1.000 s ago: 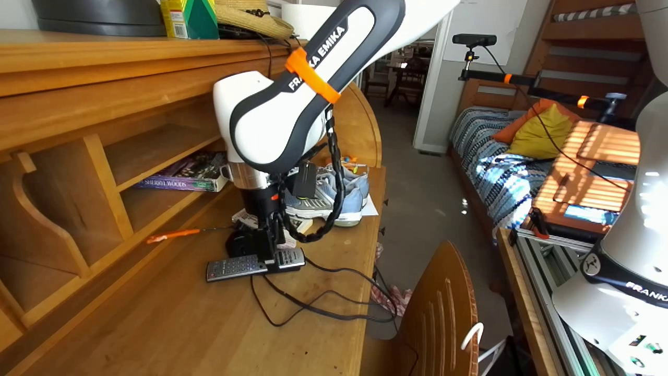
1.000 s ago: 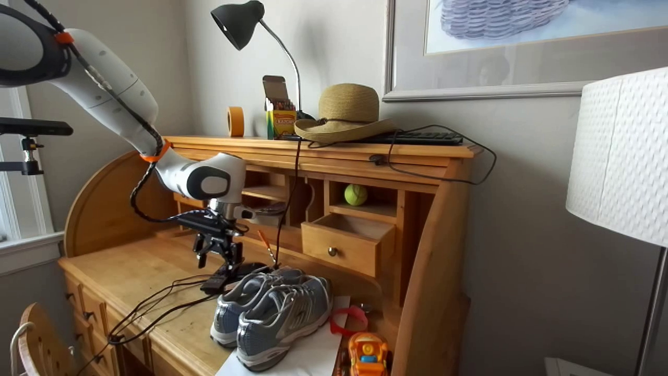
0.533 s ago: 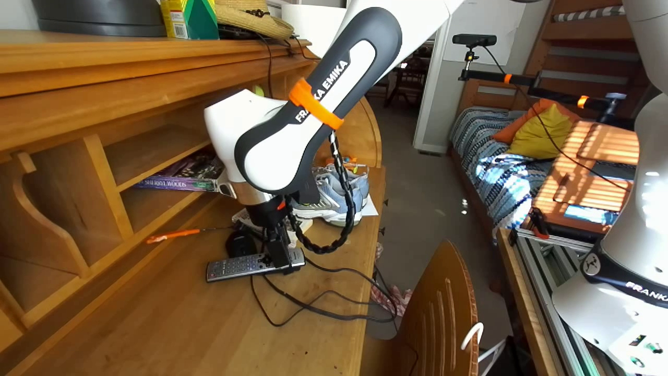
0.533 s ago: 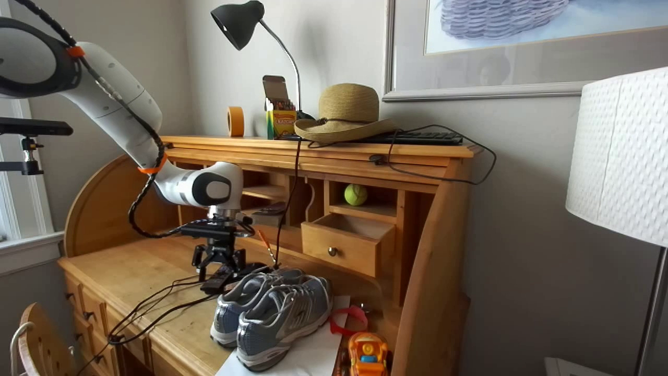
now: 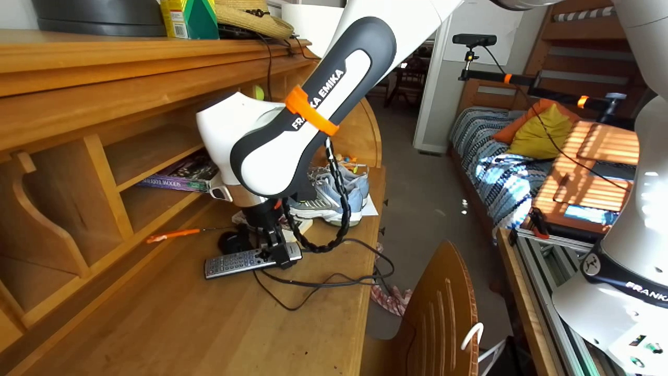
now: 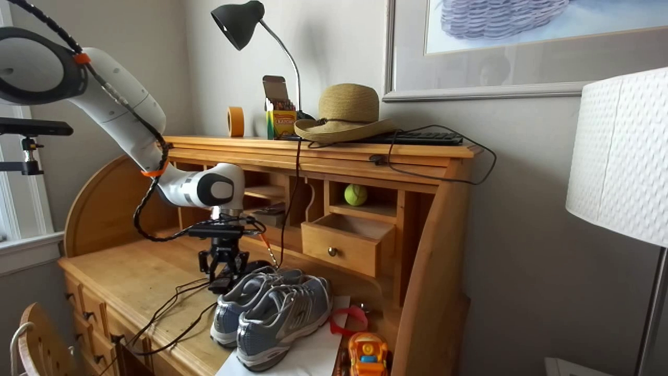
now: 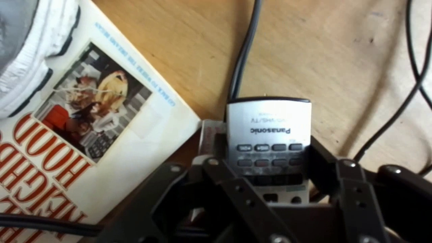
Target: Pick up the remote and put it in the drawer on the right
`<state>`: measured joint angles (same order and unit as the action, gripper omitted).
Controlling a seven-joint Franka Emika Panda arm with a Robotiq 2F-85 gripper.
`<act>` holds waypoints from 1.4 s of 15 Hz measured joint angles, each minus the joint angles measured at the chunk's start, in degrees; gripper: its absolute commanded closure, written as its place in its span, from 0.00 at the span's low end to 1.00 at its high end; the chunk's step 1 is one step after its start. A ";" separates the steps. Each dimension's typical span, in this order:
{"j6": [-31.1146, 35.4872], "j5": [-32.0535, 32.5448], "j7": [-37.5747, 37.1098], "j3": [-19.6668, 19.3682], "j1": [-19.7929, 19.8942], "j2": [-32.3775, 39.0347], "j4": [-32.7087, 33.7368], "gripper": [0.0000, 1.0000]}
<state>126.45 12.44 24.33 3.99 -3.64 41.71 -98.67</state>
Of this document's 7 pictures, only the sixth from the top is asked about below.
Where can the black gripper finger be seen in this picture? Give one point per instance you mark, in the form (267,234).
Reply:
(208,264)
(242,264)

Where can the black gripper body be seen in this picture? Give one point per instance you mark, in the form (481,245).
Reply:
(224,251)

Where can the small wooden drawer, open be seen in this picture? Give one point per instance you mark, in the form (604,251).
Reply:
(340,248)

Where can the black computer mouse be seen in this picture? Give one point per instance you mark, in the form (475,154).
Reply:
(258,268)

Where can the orange pen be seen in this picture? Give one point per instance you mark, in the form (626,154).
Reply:
(266,248)

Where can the grey blue sneaker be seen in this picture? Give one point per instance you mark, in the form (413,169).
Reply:
(277,326)
(232,315)

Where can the wooden roll-top desk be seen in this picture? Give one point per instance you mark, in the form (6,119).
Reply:
(152,273)

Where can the dark paperback book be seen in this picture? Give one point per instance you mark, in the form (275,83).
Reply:
(267,213)

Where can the orange tape roll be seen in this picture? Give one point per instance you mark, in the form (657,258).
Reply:
(237,123)

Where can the green tennis ball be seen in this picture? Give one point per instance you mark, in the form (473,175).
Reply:
(356,195)

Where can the green yellow cardboard box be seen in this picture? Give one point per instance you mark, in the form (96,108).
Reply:
(281,123)

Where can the orange toy truck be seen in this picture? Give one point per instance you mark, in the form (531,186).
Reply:
(367,355)

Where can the straw sun hat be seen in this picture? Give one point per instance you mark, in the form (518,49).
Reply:
(345,112)

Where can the white plastic hanger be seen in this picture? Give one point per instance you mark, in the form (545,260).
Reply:
(12,347)

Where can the black flat keyboard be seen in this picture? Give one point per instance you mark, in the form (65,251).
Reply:
(424,138)

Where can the black desk lamp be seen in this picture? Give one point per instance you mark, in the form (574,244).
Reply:
(241,23)

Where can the framed blue picture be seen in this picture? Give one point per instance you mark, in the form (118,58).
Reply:
(486,76)

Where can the black stereo camera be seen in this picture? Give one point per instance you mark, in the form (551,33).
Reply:
(34,128)

